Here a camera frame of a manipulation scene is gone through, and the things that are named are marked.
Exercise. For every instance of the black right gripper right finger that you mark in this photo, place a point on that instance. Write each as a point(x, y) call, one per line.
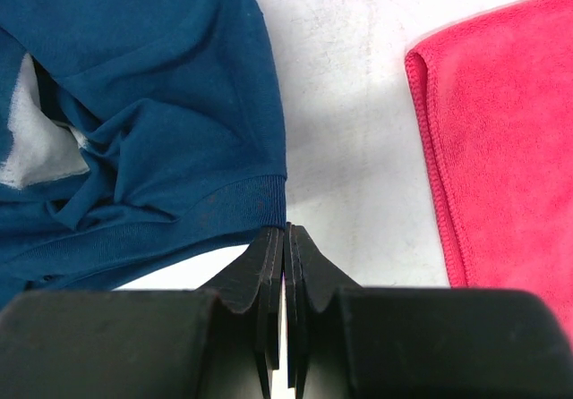
point(349, 341)

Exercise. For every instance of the pink towel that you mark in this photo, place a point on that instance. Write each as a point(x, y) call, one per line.
point(493, 102)

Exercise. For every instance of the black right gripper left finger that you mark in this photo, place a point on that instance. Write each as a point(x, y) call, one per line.
point(218, 341)

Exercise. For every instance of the blue t-shirt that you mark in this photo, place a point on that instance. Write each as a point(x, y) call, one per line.
point(134, 134)

